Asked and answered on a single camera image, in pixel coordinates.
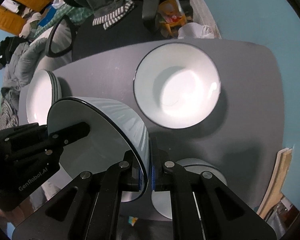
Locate white ribbed bowl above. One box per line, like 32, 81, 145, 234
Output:
133, 43, 221, 129
151, 157, 227, 219
47, 96, 149, 202

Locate white plate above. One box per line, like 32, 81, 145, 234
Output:
26, 69, 62, 125

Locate grey crumpled duvet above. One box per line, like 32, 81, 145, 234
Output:
0, 38, 47, 130

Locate grey bed with sheet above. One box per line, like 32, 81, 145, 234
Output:
34, 16, 76, 74

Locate green checkered tablecloth table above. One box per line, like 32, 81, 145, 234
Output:
34, 4, 93, 38

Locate blue cardboard box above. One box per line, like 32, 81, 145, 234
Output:
38, 5, 56, 27

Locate white crumpled bag on floor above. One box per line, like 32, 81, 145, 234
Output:
178, 22, 215, 39

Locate orange louvered wardrobe door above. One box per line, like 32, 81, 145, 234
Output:
0, 0, 52, 36

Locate silver foil bag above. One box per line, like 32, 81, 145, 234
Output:
264, 197, 300, 239

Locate black office chair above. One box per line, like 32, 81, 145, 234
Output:
45, 0, 163, 61

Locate yellow toy on floor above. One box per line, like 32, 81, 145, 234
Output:
158, 0, 187, 37

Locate wooden board by wall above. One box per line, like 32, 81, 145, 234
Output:
257, 148, 293, 219

